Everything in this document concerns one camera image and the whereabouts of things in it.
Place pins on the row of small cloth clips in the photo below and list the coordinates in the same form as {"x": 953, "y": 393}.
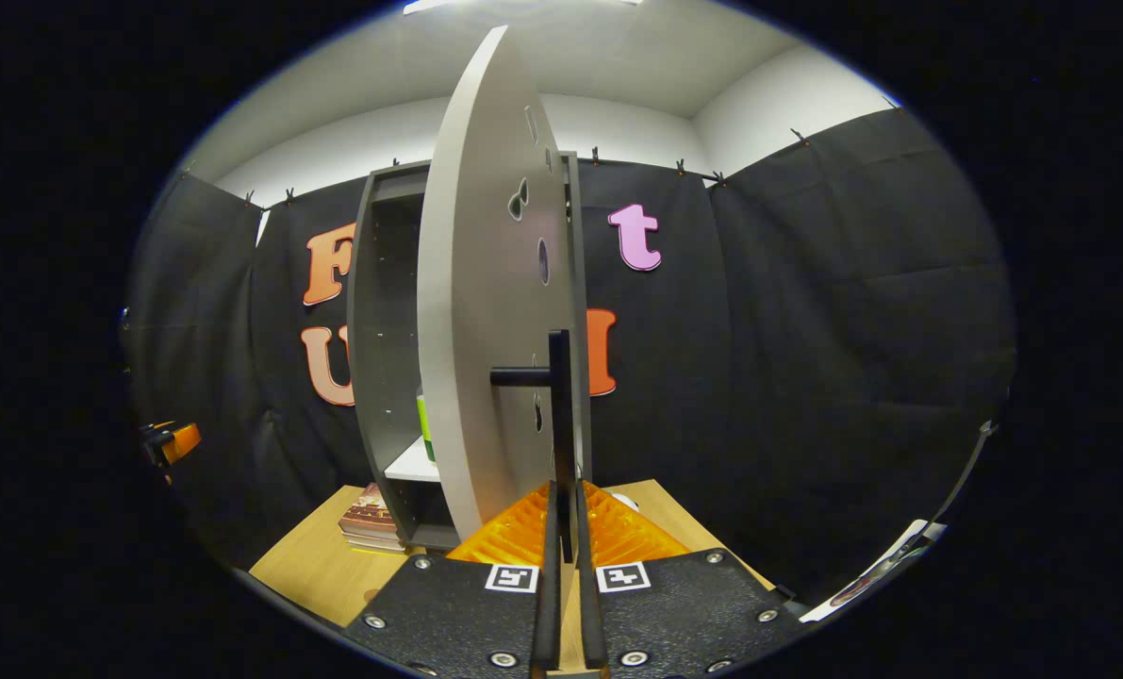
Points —
{"x": 680, "y": 167}

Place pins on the black backdrop cloth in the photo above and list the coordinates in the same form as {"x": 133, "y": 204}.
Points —
{"x": 806, "y": 330}

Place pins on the brown brick pattern book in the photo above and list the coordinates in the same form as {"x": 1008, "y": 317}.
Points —
{"x": 368, "y": 514}

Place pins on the beige cabinet door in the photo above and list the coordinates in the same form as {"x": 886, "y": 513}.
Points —
{"x": 476, "y": 283}

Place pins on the small white object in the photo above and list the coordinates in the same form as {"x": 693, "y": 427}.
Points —
{"x": 627, "y": 501}

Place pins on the grey cabinet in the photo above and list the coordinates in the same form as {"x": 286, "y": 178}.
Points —
{"x": 382, "y": 330}

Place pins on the clear bottle with green label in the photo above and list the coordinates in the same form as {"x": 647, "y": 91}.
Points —
{"x": 424, "y": 424}

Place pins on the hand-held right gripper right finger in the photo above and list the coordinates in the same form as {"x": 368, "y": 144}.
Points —
{"x": 693, "y": 613}

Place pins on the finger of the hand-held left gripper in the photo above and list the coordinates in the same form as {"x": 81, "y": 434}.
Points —
{"x": 179, "y": 441}

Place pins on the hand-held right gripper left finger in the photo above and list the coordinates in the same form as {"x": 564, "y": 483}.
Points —
{"x": 448, "y": 613}

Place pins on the white printed paper sheet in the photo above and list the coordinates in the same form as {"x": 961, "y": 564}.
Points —
{"x": 886, "y": 566}

